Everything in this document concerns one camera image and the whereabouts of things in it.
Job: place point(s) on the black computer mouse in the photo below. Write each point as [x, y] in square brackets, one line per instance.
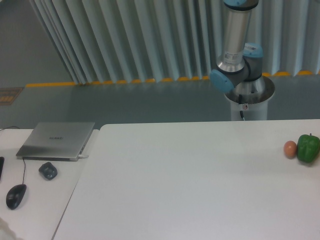
[15, 196]

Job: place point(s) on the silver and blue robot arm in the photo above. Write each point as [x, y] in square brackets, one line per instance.
[231, 67]

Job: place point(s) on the white sleeved forearm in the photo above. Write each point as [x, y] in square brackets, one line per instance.
[5, 232]

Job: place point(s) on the green bell pepper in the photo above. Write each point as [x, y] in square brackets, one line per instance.
[308, 148]

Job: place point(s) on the white laptop plug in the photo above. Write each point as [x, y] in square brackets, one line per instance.
[83, 156]

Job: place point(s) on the white folded partition screen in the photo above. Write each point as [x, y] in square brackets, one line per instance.
[153, 40]

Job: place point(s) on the silver closed laptop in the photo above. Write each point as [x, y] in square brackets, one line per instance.
[58, 141]

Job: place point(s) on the black earbuds case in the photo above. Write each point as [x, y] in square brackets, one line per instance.
[48, 171]

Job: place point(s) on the brown egg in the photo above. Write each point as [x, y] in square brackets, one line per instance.
[290, 149]

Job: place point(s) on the black phone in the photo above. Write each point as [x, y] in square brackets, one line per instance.
[2, 160]

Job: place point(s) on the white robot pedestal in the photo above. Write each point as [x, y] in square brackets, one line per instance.
[249, 100]

